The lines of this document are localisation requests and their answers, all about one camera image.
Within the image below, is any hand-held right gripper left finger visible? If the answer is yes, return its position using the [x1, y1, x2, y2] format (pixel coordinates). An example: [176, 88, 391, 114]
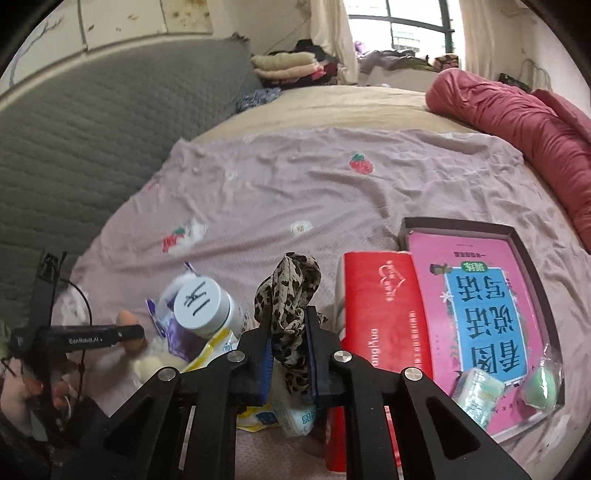
[51, 307, 274, 480]

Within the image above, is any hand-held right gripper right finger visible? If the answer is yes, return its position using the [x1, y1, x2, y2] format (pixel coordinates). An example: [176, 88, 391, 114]
[304, 305, 532, 480]

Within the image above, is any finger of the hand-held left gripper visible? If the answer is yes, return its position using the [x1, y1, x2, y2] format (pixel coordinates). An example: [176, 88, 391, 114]
[107, 324, 146, 347]

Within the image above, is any orange makeup sponge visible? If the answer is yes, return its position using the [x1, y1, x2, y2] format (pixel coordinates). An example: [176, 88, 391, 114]
[115, 310, 149, 358]

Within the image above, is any cream plush toy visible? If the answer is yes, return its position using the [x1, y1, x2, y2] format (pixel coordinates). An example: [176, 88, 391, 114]
[129, 339, 190, 393]

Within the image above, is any yellow and white packet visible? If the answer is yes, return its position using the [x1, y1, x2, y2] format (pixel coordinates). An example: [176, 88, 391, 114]
[185, 329, 278, 432]

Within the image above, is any white tissue packet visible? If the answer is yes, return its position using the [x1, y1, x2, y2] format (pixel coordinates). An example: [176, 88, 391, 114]
[272, 360, 319, 439]

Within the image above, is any leopard print cloth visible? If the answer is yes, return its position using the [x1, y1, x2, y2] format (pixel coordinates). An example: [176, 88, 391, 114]
[254, 251, 329, 395]

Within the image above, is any dark brown shallow box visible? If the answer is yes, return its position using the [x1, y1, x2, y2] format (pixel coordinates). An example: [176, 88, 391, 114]
[397, 217, 566, 441]

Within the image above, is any white soft cloth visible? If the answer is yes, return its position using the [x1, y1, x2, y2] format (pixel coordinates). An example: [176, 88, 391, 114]
[53, 286, 90, 326]

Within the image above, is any person's left hand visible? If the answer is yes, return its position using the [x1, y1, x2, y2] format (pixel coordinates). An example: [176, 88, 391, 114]
[0, 357, 87, 435]

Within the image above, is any purple and white packet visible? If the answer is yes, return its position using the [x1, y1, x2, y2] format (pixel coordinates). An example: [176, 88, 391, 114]
[145, 274, 213, 365]

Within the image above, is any red cardboard box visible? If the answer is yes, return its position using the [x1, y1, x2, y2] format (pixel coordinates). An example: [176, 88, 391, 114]
[325, 250, 435, 474]

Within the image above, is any white lidded plastic jar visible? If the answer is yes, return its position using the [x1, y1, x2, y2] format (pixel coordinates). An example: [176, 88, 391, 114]
[173, 275, 252, 340]

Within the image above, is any pink book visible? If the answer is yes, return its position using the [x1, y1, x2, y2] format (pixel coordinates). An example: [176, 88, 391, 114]
[409, 231, 561, 437]

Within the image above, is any green tissue pack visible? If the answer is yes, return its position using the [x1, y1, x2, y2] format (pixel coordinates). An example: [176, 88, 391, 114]
[450, 368, 506, 428]

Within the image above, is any pink strawberry print sheet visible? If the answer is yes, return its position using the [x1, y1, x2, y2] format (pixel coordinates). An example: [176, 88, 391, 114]
[51, 127, 591, 480]

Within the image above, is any grey quilted headboard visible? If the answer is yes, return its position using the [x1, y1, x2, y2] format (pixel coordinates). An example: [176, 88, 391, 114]
[0, 37, 264, 337]

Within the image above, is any green makeup sponge in bag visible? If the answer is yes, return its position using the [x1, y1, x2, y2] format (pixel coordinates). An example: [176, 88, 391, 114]
[519, 344, 565, 411]

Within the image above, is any beige bedspread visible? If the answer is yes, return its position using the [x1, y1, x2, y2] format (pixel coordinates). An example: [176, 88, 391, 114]
[189, 85, 467, 144]

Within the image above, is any blue patterned cloth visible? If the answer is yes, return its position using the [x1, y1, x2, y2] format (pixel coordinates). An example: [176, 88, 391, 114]
[235, 88, 282, 114]

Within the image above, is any stack of folded clothes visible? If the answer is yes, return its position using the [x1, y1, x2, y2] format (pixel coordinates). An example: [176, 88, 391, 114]
[250, 51, 340, 90]

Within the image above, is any red quilt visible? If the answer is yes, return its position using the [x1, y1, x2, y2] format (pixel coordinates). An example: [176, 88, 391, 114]
[425, 68, 591, 254]

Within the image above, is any pile of loose clothes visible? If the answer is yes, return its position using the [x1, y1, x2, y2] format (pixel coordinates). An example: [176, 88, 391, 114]
[355, 39, 462, 75]

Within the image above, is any cream curtain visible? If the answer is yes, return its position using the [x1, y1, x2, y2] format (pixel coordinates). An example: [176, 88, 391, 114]
[309, 0, 361, 86]
[457, 0, 532, 75]

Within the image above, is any black small bag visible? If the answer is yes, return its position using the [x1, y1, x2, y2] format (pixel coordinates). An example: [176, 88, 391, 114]
[498, 71, 532, 90]

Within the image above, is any window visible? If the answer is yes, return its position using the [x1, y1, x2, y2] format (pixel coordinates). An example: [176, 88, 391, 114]
[346, 0, 465, 58]

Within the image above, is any black cord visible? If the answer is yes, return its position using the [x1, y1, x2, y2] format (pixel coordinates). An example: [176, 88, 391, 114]
[58, 277, 93, 402]

